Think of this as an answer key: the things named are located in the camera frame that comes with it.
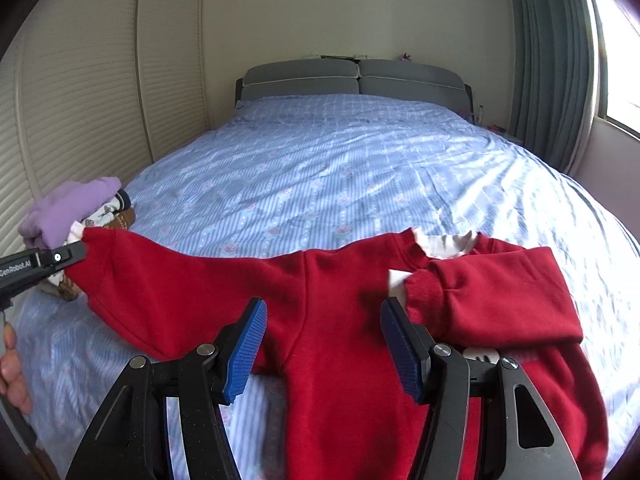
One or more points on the folded white patterned garment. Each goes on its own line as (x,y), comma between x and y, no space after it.
(105,212)

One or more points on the person's left hand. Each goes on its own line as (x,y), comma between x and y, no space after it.
(14,375)

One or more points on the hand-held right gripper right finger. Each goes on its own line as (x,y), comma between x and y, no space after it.
(405,355)

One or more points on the grey-blue curtain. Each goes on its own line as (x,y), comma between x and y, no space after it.
(550,60)

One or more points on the bed with blue sheet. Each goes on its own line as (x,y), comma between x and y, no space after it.
(325,175)

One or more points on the white nightstand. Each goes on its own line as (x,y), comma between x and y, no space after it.
(505,132)

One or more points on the small purple toy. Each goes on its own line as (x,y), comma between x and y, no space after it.
(406,56)

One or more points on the wide cream louvred wardrobe door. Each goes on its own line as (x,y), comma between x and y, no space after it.
(75,110)

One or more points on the narrow cream louvred wardrobe door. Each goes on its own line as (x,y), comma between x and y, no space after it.
(172,60)

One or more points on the folded purple garment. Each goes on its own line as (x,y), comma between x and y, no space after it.
(70,205)

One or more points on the window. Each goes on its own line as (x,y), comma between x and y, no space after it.
(617,60)

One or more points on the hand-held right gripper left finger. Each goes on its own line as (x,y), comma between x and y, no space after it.
(245,355)

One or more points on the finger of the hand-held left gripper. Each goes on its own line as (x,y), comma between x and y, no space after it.
(57,256)

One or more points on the grey padded headboard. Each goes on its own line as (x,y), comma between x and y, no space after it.
(300,80)

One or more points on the red sweater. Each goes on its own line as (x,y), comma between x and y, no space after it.
(340,310)

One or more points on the flat items on headboard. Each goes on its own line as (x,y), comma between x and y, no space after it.
(332,56)

